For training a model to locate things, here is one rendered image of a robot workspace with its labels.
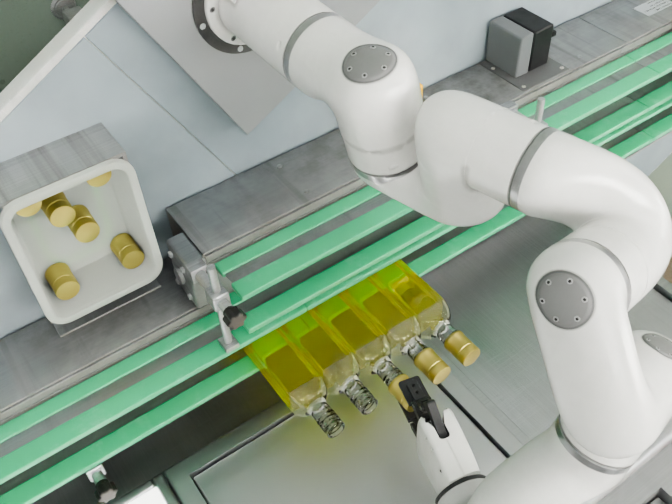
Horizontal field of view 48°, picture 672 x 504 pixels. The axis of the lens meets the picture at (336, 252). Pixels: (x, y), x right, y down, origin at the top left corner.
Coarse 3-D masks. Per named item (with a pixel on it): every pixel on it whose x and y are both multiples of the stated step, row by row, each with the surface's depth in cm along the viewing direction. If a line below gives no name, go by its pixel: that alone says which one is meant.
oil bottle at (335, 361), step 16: (304, 320) 115; (320, 320) 114; (304, 336) 112; (320, 336) 112; (336, 336) 112; (304, 352) 112; (320, 352) 110; (336, 352) 110; (352, 352) 110; (320, 368) 109; (336, 368) 108; (352, 368) 109; (336, 384) 108
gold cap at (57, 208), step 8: (48, 200) 98; (56, 200) 97; (64, 200) 98; (48, 208) 97; (56, 208) 96; (64, 208) 97; (72, 208) 98; (48, 216) 97; (56, 216) 97; (64, 216) 98; (72, 216) 98; (56, 224) 98; (64, 224) 98
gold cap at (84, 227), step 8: (80, 208) 103; (80, 216) 101; (88, 216) 102; (72, 224) 101; (80, 224) 100; (88, 224) 101; (96, 224) 101; (72, 232) 102; (80, 232) 101; (88, 232) 101; (96, 232) 102; (80, 240) 101; (88, 240) 102
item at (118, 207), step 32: (32, 192) 91; (64, 192) 101; (96, 192) 104; (128, 192) 100; (0, 224) 90; (32, 224) 101; (128, 224) 109; (32, 256) 104; (64, 256) 107; (96, 256) 110; (160, 256) 108; (32, 288) 98; (96, 288) 108; (128, 288) 108; (64, 320) 104
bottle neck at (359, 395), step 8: (344, 384) 108; (352, 384) 108; (360, 384) 108; (344, 392) 109; (352, 392) 107; (360, 392) 107; (368, 392) 107; (352, 400) 107; (360, 400) 106; (368, 400) 106; (376, 400) 107; (360, 408) 106; (368, 408) 108
